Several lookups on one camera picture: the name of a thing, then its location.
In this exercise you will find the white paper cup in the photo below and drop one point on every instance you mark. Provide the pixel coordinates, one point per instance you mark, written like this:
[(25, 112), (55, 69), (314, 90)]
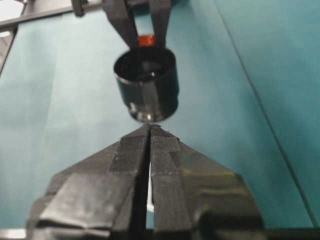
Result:
[(150, 190)]

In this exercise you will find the blue-green table cloth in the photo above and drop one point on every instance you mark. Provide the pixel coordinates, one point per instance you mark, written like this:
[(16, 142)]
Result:
[(62, 100)]

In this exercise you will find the black rail bracket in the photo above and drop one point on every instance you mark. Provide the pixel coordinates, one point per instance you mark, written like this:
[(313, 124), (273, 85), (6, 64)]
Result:
[(77, 8)]

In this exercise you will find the grey aluminium frame rail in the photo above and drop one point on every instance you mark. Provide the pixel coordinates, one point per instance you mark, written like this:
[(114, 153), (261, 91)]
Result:
[(37, 15)]

